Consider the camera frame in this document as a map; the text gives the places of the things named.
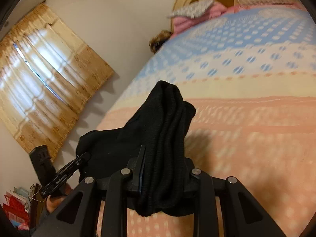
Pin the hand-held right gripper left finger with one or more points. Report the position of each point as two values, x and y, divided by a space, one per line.
138 177

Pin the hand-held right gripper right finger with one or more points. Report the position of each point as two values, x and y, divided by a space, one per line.
197 185

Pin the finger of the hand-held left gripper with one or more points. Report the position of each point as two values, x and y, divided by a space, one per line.
64 172

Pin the black pants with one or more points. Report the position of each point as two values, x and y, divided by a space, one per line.
163 128

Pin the person's left hand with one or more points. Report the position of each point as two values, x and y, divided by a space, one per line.
55 202

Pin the dark wooden cabinet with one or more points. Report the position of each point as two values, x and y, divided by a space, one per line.
37 202

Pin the red patterned bag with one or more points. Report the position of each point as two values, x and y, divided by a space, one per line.
16 209

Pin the bed with dotted pastel sheet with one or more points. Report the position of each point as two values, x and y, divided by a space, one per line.
246 128

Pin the beige patterned curtain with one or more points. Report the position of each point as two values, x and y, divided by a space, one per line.
49 79

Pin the pink blanket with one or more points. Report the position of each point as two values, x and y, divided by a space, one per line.
182 23

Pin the grey floral pillow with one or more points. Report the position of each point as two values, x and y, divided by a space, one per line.
192 8

